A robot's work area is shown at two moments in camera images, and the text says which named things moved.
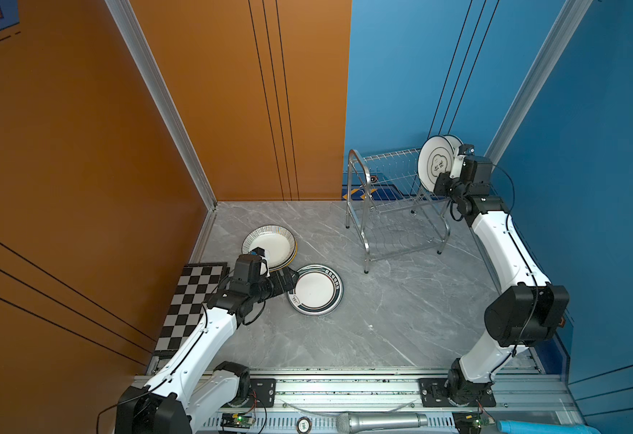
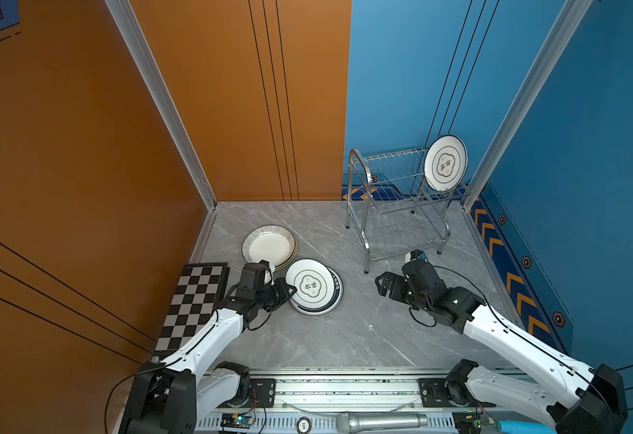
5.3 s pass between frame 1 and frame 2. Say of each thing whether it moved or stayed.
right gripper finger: moved
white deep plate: stayed
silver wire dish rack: stayed
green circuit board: stayed
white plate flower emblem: moved
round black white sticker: stayed
